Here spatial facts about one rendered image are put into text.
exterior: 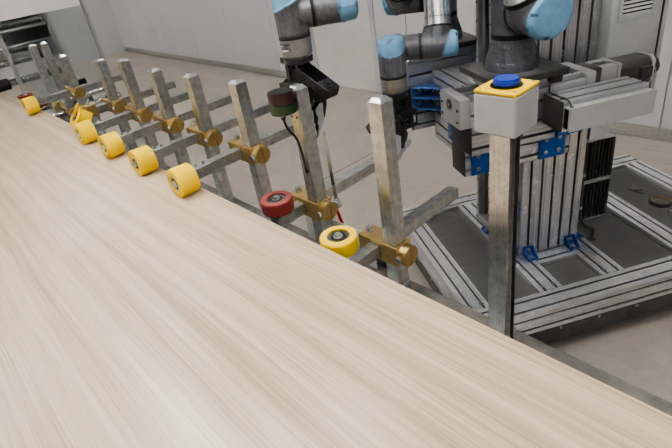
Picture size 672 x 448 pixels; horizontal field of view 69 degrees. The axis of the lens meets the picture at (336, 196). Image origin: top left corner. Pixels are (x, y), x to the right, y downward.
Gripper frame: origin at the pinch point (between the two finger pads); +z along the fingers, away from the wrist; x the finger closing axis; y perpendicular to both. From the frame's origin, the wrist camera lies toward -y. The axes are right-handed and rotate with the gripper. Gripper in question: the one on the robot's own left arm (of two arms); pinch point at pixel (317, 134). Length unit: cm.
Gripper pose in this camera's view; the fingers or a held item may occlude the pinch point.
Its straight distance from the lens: 126.7
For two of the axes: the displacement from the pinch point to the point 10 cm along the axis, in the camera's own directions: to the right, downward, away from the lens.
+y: -6.9, -2.6, 6.7
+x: -7.1, 4.3, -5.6
